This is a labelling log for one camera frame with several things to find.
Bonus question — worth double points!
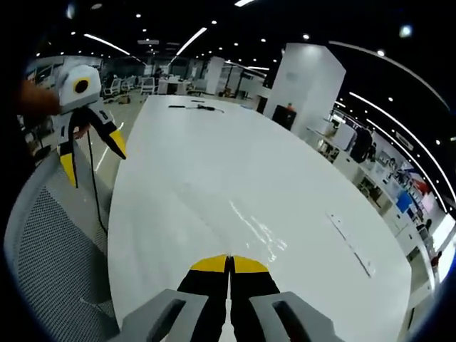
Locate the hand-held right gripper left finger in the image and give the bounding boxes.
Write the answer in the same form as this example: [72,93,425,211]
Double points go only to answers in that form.
[119,254,229,342]

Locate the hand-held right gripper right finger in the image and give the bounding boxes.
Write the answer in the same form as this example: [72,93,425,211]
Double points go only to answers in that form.
[229,255,343,342]

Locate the clear plastic food packaging bag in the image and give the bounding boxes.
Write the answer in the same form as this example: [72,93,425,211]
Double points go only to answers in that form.
[177,184,290,266]

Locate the black tool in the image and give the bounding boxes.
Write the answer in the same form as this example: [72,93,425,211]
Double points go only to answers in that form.
[168,103,226,115]

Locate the grey mesh office chair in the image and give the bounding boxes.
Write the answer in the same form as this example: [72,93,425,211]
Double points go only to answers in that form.
[3,148,121,342]

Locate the blue box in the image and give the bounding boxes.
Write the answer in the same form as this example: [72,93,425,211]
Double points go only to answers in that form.
[396,195,413,215]

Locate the black cabinet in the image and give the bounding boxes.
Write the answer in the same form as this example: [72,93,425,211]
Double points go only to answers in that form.
[271,102,297,131]

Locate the white square pillar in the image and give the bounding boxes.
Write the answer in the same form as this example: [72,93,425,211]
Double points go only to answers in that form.
[271,42,347,140]

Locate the black cable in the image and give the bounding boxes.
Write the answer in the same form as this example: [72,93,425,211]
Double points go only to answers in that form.
[86,123,108,234]

